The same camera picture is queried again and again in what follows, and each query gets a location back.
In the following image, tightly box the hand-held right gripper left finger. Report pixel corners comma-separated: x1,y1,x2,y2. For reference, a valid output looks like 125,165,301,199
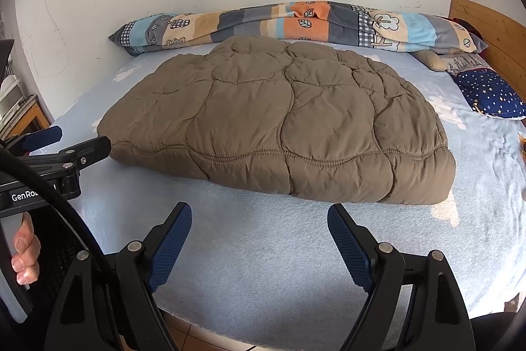
43,202,194,351

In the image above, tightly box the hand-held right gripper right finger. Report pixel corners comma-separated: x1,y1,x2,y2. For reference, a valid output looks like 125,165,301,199
326,203,477,351

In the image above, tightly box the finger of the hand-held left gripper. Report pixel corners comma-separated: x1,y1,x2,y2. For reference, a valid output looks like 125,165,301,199
0,126,63,157
17,135,112,200

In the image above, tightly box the brown quilted jacket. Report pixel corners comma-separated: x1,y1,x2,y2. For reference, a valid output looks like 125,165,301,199
96,35,457,206

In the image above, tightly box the person's left hand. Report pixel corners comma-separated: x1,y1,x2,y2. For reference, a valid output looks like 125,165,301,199
10,217,42,287

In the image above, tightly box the wooden side table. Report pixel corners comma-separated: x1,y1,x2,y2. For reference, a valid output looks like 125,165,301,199
14,98,52,136

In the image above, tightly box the light blue cloud blanket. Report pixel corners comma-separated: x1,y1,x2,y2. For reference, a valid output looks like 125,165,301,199
31,38,526,347

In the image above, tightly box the beige printed pillow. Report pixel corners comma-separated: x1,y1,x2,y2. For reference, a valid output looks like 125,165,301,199
413,49,494,78

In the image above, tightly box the navy star pillow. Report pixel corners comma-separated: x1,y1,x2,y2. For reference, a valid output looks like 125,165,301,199
454,69,526,119

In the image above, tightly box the patchwork print quilt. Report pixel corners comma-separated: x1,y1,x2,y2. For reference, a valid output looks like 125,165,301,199
108,0,490,58

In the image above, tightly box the dark red cloth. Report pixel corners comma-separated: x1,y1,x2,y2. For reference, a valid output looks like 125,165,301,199
450,17,483,47

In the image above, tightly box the wooden bed headboard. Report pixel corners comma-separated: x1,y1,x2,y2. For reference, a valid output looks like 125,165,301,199
448,0,526,90

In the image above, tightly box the black cable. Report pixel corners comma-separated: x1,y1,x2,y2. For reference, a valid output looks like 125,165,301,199
0,143,113,286

